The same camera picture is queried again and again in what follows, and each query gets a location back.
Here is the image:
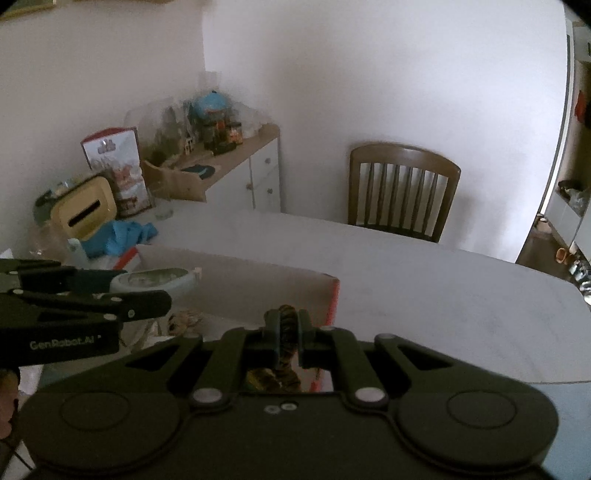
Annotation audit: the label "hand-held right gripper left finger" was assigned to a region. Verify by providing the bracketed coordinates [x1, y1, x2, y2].
[121, 309, 289, 412]

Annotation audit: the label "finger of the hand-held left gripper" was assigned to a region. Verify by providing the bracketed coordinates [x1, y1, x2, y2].
[0, 289, 173, 331]
[0, 258, 131, 294]

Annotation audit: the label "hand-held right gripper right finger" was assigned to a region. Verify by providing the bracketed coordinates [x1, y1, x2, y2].
[297, 310, 454, 410]

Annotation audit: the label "light blue bowl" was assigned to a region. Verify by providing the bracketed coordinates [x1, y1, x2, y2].
[110, 267, 204, 295]

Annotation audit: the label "cartoon face doll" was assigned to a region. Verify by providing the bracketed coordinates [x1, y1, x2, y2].
[168, 310, 205, 337]

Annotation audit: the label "red cardboard box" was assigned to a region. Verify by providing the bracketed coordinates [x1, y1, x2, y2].
[111, 244, 341, 393]

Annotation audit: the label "person's left hand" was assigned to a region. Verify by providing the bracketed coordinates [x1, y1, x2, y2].
[0, 368, 22, 440]

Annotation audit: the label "tall clear glass jar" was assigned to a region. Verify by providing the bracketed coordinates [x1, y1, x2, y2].
[31, 220, 71, 265]

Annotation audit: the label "blue cloth gloves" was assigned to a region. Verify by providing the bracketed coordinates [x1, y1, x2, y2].
[83, 219, 159, 257]

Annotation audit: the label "yellow tissue box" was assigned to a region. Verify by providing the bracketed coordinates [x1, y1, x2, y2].
[51, 175, 119, 241]

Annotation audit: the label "open brown cardboard box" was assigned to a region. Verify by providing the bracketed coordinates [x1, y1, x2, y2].
[141, 159, 219, 203]

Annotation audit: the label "red white printed carton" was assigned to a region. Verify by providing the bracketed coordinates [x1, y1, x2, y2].
[81, 127, 156, 217]

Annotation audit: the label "dark cloth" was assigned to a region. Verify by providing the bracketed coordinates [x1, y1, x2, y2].
[180, 163, 216, 179]

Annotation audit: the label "white wood-top sideboard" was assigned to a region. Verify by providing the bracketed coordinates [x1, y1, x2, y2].
[143, 124, 281, 214]

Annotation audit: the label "brown wooden slat chair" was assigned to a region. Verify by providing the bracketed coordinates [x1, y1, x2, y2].
[347, 143, 461, 243]

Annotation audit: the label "clear plastic bag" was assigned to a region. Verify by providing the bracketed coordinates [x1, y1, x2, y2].
[127, 99, 195, 163]

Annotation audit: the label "dark glass jar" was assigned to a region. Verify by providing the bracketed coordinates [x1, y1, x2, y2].
[203, 121, 228, 154]

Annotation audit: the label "blue globe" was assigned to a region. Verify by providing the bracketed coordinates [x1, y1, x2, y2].
[191, 91, 230, 123]

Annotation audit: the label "pair of sneakers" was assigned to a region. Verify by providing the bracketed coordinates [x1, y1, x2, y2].
[570, 257, 591, 292]

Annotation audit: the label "wooden wall shelf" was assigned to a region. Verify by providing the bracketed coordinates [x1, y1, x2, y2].
[0, 0, 57, 20]

